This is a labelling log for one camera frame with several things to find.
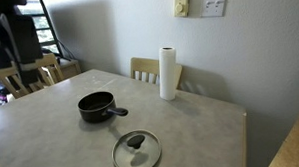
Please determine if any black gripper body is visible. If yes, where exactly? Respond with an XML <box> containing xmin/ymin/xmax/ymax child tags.
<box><xmin>18</xmin><ymin>68</ymin><xmax>42</xmax><ymax>86</ymax></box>

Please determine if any black saucepan with handle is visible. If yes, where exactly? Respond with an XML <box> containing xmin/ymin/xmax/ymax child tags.
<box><xmin>76</xmin><ymin>90</ymin><xmax>130</xmax><ymax>125</ymax></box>

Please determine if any glass lid with black knob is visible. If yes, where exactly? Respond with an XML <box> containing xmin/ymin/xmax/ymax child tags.
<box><xmin>111</xmin><ymin>128</ymin><xmax>163</xmax><ymax>167</ymax></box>

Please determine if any wooden chair with slat back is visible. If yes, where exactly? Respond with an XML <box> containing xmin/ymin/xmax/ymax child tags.
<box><xmin>0</xmin><ymin>51</ymin><xmax>65</xmax><ymax>101</ymax></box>
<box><xmin>128</xmin><ymin>57</ymin><xmax>183</xmax><ymax>91</ymax></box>

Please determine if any small wooden side table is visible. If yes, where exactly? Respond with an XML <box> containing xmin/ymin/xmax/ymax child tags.
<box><xmin>58</xmin><ymin>58</ymin><xmax>83</xmax><ymax>81</ymax></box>

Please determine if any black tripod pole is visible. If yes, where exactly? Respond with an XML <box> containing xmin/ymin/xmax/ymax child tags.
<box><xmin>33</xmin><ymin>0</ymin><xmax>66</xmax><ymax>58</ymax></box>

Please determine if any white paper towel roll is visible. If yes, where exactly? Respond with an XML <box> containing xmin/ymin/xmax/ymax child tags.
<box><xmin>157</xmin><ymin>46</ymin><xmax>179</xmax><ymax>101</ymax></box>

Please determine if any wooden countertop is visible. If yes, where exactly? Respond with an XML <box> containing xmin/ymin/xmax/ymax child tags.
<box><xmin>263</xmin><ymin>101</ymin><xmax>299</xmax><ymax>167</ymax></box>

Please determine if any beige wall thermostat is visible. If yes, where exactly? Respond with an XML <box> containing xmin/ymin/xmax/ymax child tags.
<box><xmin>173</xmin><ymin>0</ymin><xmax>190</xmax><ymax>19</ymax></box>

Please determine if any white light switch plate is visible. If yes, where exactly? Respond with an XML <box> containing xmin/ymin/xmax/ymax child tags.
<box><xmin>201</xmin><ymin>0</ymin><xmax>226</xmax><ymax>19</ymax></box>

